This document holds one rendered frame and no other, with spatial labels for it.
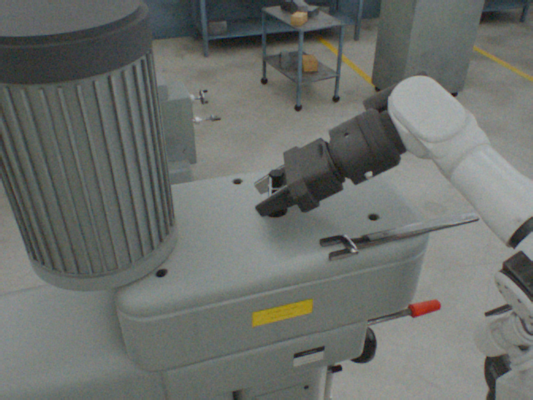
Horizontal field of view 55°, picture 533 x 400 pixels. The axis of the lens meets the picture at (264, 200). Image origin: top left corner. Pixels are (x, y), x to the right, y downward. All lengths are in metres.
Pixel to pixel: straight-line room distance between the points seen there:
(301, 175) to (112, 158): 0.26
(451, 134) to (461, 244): 3.22
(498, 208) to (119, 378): 0.55
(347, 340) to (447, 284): 2.68
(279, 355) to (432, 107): 0.43
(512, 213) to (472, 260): 3.12
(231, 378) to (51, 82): 0.51
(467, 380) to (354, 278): 2.35
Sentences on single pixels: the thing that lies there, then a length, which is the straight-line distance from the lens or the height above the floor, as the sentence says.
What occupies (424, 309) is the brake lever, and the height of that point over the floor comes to 1.71.
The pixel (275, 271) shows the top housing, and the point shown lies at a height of 1.88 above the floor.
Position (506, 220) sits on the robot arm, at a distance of 0.63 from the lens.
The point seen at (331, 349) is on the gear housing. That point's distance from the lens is 0.87.
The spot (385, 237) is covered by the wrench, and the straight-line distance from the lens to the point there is 0.74.
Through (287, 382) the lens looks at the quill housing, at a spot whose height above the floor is 1.59.
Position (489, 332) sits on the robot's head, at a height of 1.61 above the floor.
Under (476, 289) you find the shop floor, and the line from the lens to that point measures 3.55.
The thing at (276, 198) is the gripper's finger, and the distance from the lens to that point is 0.73.
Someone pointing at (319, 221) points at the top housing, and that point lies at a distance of 0.77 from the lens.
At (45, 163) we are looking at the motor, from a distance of 0.58.
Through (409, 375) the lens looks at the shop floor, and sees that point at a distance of 2.99.
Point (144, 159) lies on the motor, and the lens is 0.61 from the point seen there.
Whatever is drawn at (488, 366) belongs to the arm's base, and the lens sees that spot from 1.29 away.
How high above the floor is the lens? 2.36
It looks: 36 degrees down
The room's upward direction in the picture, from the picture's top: straight up
